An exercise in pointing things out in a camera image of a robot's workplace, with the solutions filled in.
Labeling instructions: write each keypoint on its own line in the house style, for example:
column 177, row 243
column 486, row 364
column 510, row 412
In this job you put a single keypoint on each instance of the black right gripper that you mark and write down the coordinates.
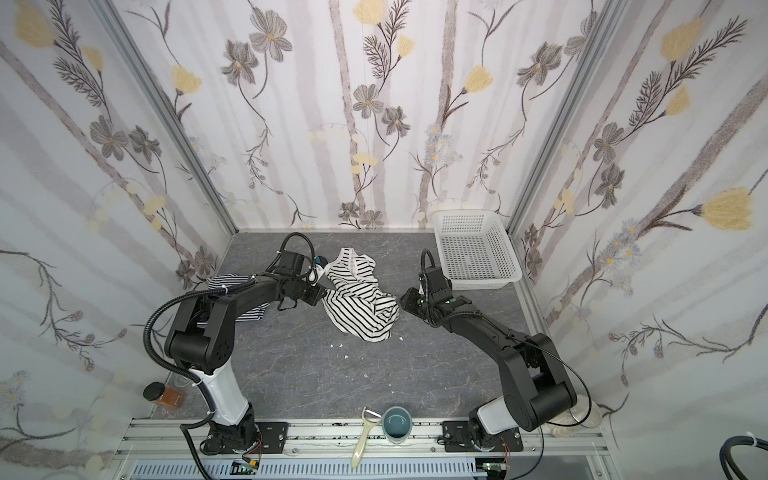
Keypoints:
column 417, row 303

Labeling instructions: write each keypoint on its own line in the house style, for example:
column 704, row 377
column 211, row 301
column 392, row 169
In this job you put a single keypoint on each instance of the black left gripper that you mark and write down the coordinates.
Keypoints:
column 312, row 291

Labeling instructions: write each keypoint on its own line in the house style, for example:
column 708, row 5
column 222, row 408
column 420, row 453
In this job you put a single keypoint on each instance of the black white striped tank top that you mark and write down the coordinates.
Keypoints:
column 356, row 305

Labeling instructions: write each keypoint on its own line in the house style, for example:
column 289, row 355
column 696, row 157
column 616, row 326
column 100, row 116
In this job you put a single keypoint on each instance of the blue white striped tank top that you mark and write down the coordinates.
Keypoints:
column 233, row 283

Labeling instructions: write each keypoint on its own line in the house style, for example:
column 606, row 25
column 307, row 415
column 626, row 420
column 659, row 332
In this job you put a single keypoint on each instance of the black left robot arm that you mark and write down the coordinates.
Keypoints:
column 201, row 341

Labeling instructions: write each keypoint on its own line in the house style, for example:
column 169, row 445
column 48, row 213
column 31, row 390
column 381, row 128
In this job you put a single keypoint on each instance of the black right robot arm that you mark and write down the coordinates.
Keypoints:
column 535, row 387

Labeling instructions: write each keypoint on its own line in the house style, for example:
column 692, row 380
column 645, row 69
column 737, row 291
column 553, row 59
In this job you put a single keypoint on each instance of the white plastic laundry basket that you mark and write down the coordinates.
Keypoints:
column 474, row 249

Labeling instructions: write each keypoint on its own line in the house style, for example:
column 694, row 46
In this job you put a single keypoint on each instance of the teal ceramic cup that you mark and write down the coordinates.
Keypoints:
column 397, row 424

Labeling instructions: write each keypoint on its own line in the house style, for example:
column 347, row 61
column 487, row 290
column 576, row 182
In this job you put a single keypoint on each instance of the amber spice jar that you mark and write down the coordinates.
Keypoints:
column 163, row 395

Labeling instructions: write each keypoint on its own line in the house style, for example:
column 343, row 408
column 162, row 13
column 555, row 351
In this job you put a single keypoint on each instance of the clear glass jar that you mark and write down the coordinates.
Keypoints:
column 584, row 417

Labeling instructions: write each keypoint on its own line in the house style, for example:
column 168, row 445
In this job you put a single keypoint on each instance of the cream handled peeler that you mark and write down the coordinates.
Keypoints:
column 370, row 419

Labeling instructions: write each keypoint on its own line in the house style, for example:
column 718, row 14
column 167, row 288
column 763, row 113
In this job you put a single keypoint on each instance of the aluminium mounting rail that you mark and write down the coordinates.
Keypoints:
column 436, row 448

